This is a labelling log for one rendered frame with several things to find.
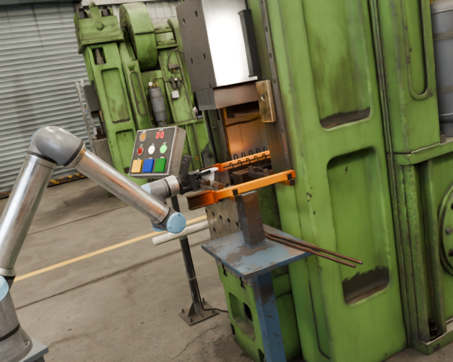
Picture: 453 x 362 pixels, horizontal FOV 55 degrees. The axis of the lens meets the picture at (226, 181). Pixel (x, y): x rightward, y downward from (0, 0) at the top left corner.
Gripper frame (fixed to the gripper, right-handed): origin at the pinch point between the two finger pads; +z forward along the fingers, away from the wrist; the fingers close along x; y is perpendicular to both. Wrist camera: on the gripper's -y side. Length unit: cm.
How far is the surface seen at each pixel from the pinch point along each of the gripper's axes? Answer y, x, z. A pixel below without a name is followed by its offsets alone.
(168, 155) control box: -5.6, -40.6, -8.0
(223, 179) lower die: 6.5, 1.5, 2.8
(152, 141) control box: -14, -57, -10
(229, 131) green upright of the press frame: -12.1, -18.8, 20.9
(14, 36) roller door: -206, -790, -27
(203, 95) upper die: -33.7, -3.4, 4.6
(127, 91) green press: -51, -478, 87
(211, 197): -4, 60, -28
